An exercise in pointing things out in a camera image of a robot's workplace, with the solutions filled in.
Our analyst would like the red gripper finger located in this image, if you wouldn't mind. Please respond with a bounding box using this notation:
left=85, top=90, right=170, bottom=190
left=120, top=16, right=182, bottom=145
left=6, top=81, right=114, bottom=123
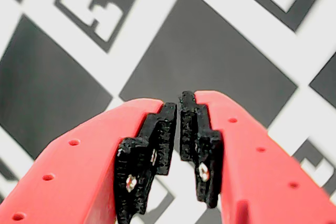
left=178, top=90, right=336, bottom=224
left=0, top=98, right=177, bottom=224

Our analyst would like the black white marker board mat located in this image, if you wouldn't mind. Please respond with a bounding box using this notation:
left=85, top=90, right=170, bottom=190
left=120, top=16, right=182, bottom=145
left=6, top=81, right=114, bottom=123
left=0, top=0, right=336, bottom=224

